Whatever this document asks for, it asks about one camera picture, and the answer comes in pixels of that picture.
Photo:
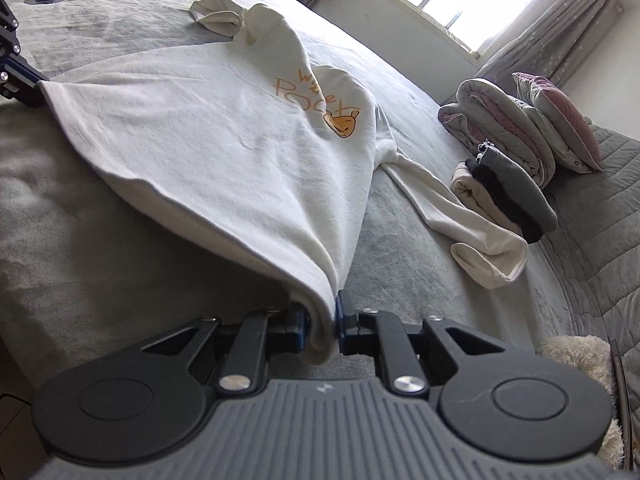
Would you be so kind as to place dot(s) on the folded beige garment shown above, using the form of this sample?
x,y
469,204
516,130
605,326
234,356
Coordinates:
x,y
480,195

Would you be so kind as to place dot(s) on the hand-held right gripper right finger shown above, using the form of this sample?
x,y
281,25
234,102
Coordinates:
x,y
342,321

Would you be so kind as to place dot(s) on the folded grey garment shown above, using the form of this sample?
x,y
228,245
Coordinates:
x,y
525,190

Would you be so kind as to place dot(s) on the grey patterned curtain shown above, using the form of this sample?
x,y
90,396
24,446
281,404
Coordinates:
x,y
555,35

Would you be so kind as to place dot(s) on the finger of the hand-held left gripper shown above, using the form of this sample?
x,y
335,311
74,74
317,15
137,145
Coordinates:
x,y
20,94
17,71

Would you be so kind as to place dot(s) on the maroon and grey pillow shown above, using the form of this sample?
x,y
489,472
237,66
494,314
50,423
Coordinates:
x,y
575,115

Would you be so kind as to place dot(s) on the folded black garment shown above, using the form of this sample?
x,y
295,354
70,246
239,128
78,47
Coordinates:
x,y
505,200

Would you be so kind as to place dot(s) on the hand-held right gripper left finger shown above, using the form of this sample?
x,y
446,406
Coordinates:
x,y
299,327

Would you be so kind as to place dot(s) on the grey quilted pillow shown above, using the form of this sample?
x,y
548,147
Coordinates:
x,y
550,140

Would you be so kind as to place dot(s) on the white plush toy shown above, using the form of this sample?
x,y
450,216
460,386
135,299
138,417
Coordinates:
x,y
575,360

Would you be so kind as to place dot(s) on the folded grey pink duvet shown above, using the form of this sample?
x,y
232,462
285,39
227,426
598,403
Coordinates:
x,y
495,120

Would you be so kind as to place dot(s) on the grey quilted headboard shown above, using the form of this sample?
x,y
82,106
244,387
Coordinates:
x,y
610,220

